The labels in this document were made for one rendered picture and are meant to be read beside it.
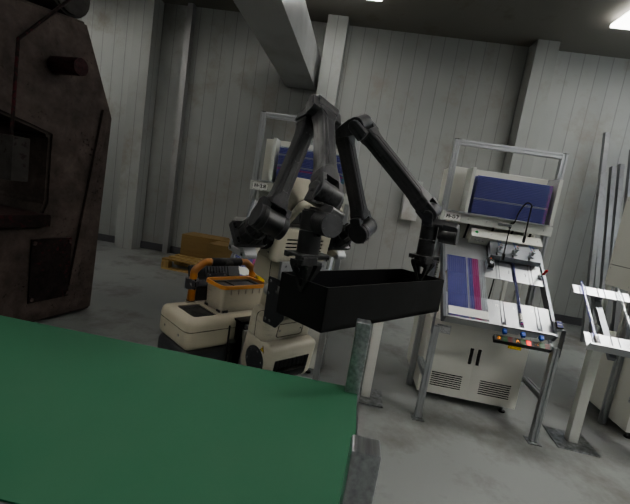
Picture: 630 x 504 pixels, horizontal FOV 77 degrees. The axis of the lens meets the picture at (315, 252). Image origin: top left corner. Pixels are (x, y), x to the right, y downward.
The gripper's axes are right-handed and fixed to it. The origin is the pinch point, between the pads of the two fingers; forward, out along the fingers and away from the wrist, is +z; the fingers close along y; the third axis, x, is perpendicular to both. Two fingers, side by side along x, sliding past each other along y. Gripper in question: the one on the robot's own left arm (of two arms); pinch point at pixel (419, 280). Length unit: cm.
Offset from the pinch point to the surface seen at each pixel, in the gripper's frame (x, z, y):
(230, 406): -17, 15, -86
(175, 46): 593, -225, 161
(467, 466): 1, 111, 91
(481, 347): 31, 64, 158
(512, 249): 30, -7, 172
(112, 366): 6, 14, -98
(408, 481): 14, 110, 51
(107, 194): 667, 26, 100
